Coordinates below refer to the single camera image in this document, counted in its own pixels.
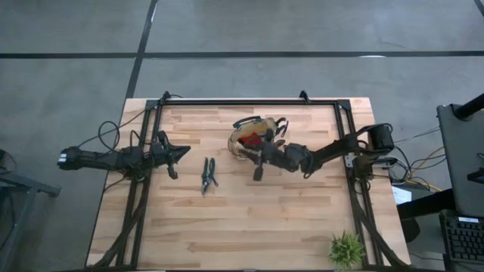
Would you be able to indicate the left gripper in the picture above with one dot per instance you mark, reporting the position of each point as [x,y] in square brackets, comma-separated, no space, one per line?
[160,153]

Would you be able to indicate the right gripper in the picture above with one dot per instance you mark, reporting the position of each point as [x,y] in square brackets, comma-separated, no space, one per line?
[274,155]

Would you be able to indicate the red black gardening glove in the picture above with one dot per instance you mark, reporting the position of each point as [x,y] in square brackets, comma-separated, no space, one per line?
[252,140]

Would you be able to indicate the beige green gardening tote bag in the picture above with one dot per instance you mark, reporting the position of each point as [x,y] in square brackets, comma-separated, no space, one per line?
[249,127]

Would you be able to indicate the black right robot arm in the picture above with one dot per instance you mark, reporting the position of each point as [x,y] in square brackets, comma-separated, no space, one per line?
[332,149]

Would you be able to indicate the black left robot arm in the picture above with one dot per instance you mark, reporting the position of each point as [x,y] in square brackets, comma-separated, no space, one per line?
[98,159]

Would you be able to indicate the small green potted plant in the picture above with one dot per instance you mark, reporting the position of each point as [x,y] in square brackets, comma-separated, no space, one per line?
[346,251]

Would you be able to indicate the dark metal stand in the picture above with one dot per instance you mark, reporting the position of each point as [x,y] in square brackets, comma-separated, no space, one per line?
[30,186]

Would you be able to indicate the white paper sheet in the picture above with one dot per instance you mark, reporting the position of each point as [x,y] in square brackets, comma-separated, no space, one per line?
[401,195]

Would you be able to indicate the black round base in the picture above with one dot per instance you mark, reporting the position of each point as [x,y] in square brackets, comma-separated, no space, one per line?
[410,229]

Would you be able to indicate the black desk bar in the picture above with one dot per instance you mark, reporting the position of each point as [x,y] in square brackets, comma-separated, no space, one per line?
[427,206]

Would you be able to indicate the grey flat panel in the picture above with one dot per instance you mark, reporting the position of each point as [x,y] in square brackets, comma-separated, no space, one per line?
[459,158]

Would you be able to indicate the black pole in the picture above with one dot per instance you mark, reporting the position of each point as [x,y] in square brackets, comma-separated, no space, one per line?
[470,107]

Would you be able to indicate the black keyboard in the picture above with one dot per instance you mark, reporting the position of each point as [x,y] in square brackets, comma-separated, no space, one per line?
[465,240]

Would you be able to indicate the black aluminium rig frame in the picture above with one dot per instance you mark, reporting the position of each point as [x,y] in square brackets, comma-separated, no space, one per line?
[227,102]

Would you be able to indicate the silver metal bracket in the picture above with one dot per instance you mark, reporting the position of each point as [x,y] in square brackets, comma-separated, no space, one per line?
[349,162]

